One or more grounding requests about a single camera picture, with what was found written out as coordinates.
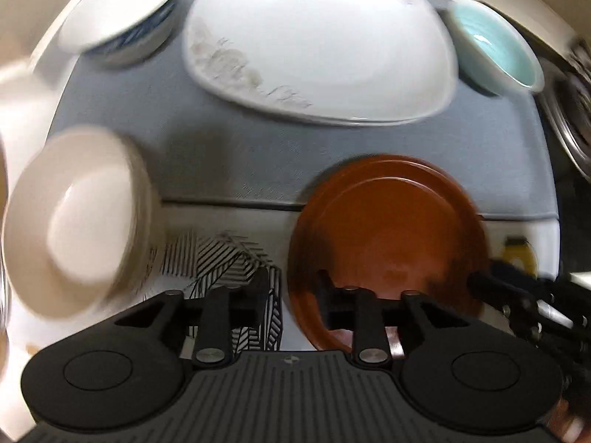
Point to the steel pot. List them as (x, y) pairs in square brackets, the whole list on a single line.
[(570, 110)]

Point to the yellow and black round object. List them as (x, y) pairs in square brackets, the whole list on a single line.
[(519, 254)]

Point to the large white floral plate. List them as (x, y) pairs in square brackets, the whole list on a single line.
[(318, 41)]

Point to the light blue bowl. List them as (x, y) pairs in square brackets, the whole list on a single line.
[(496, 44)]

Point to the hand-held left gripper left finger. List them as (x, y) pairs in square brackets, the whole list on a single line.
[(258, 293)]

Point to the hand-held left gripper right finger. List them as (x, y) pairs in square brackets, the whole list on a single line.
[(327, 293)]

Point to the grey table mat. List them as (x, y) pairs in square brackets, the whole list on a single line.
[(221, 147)]

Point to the brown round plate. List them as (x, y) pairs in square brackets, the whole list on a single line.
[(392, 226)]

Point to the white bowl with blue pattern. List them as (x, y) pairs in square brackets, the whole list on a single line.
[(117, 11)]

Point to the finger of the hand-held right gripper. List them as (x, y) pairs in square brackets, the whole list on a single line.
[(501, 293)]

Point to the cream bowl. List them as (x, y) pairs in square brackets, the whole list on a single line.
[(76, 221)]

